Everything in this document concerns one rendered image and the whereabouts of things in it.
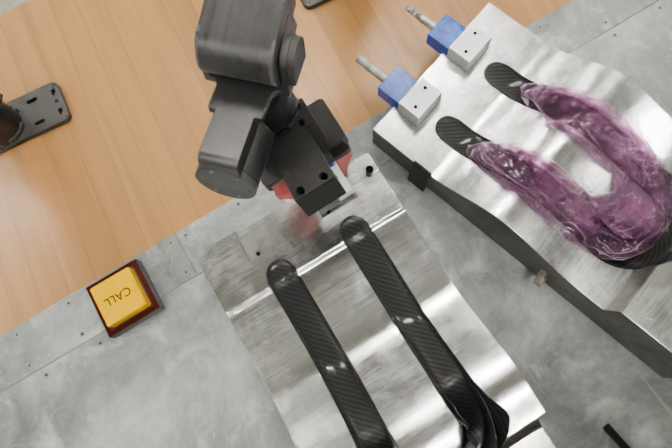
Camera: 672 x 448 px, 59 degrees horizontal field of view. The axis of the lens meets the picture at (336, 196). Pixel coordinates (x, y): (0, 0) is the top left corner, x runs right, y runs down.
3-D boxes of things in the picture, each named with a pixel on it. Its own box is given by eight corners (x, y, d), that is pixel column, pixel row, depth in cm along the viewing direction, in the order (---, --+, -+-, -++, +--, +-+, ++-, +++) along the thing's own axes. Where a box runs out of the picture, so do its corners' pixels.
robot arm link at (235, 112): (279, 208, 55) (262, 145, 44) (191, 188, 56) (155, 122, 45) (311, 105, 60) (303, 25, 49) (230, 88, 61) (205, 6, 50)
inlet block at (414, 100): (347, 78, 88) (345, 61, 82) (369, 54, 88) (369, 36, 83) (415, 132, 85) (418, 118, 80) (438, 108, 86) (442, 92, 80)
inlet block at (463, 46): (394, 28, 89) (396, 8, 84) (416, 5, 90) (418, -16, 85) (463, 79, 87) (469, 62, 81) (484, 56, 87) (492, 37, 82)
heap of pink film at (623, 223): (454, 162, 80) (463, 143, 73) (534, 71, 83) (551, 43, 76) (615, 290, 75) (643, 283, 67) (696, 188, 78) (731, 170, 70)
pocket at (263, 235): (238, 237, 80) (232, 232, 76) (272, 217, 80) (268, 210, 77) (255, 266, 79) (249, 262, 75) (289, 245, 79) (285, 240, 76)
